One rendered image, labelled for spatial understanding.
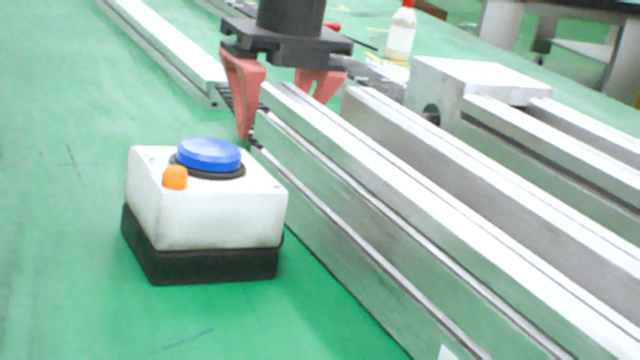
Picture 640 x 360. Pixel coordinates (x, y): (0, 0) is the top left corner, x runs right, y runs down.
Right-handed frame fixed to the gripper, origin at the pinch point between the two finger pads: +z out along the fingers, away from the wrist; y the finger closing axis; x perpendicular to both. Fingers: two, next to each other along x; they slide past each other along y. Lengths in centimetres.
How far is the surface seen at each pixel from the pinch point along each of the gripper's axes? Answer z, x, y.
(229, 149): -5.4, -20.3, -12.0
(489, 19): 18, 191, 169
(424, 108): -3.4, -2.4, 13.9
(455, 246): -5.7, -34.9, -5.0
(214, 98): 0.9, 12.2, -1.1
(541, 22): 50, 411, 384
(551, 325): -5.6, -42.5, -5.0
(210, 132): 2.0, 4.8, -3.8
